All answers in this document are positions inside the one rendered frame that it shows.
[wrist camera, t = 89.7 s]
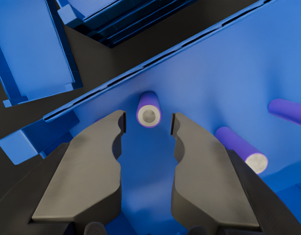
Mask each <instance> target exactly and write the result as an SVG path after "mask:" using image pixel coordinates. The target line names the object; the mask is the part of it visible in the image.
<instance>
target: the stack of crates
mask: <svg viewBox="0 0 301 235"><path fill-rule="evenodd" d="M56 1H57V3H58V5H59V7H60V9H59V10H57V12H58V14H59V16H60V17H61V19H62V21H63V23H64V24H65V25H66V26H68V27H70V28H72V29H74V30H76V31H78V32H80V33H82V34H83V35H86V36H88V37H90V38H92V39H94V40H96V41H98V42H100V43H101V44H103V45H105V46H107V47H109V48H111V49H112V48H114V47H116V46H118V45H120V44H121V43H123V42H125V41H127V40H129V39H130V38H132V37H134V36H136V35H137V34H139V33H141V32H143V31H145V30H146V29H148V28H150V27H152V26H153V25H155V24H157V23H159V22H161V21H162V20H164V19H166V18H168V17H170V16H172V15H173V14H175V13H177V12H179V11H181V10H182V9H184V8H186V7H188V6H190V5H191V4H193V3H195V2H197V1H199V0H56Z"/></svg>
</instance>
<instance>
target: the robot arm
mask: <svg viewBox="0 0 301 235"><path fill-rule="evenodd" d="M124 133H126V111H123V110H117V111H115V112H113V113H111V114H109V115H108V116H106V117H104V118H102V119H101V120H99V121H97V122H95V123H93V124H91V125H90V126H88V127H87V128H85V129H84V130H83V131H81V132H80V133H79V134H78V135H76V136H75V137H74V138H73V139H72V140H71V141H70V142H69V143H61V144H60V145H59V146H58V147H57V148H56V149H55V150H54V151H52V152H51V153H50V154H49V155H48V156H47V157H46V158H45V159H43V160H42V161H41V162H40V163H39V164H38V165H37V166H36V167H34V168H33V169H32V170H31V171H30V172H29V173H28V174H27V175H25V176H24V177H23V178H22V179H21V180H20V181H19V182H18V183H16V184H15V185H14V186H13V187H12V188H11V189H10V190H9V191H8V192H7V193H6V194H5V195H4V196H3V197H2V198H1V199H0V235H108V233H107V231H106V229H105V227H104V226H105V225H106V224H108V223H110V222H111V221H112V220H114V219H115V218H117V217H118V215H119V214H120V212H121V199H122V186H121V166H120V163H119V162H118V161H117V159H118V158H119V156H120V155H121V153H122V151H121V137H122V135H123V134H124ZM170 135H173V137H174V138H175V140H176V141H175V150H174V157H175V159H176V160H177V162H178V165H177V166H176V167H175V174H174V180H173V186H172V193H171V214H172V216H173V218H174V219H175V220H176V221H177V222H179V223H180V224H181V225H183V226H184V227H185V228H186V229H187V230H188V231H187V233H186V235H301V224H300V223H299V222H298V220H297V219H296V217H295V216H294V215H293V213H292V212H291V211H290V209H289V208H288V207H287V206H286V205H285V203H284V202H283V201H282V200H281V199H280V198H279V197H278V195H277V194H276V193H275V192H274V191H273V190H272V189H271V188H270V187H269V186H268V185H267V184H266V183H265V182H264V181H263V180H262V179H261V178H260V177H259V176H258V175H257V174H256V173H255V172H254V171H253V170H252V169H251V168H250V167H249V166H248V165H247V164H246V163H245V161H244V160H243V159H242V158H241V157H240V156H239V155H238V154H237V153H236V152H235V151H234V150H228V149H226V148H225V147H224V146H223V145H222V143H221V142H220V141H219V140H218V139H217V138H216V137H214V136H213V135H212V134H211V133H210V132H208V131H207V130H206V129H204V128H203V127H201V126H200V125H198V124H197V123H196V122H194V121H193V120H191V119H190V118H188V117H187V116H185V115H183V114H182V113H180V112H177V113H172V116H171V133H170Z"/></svg>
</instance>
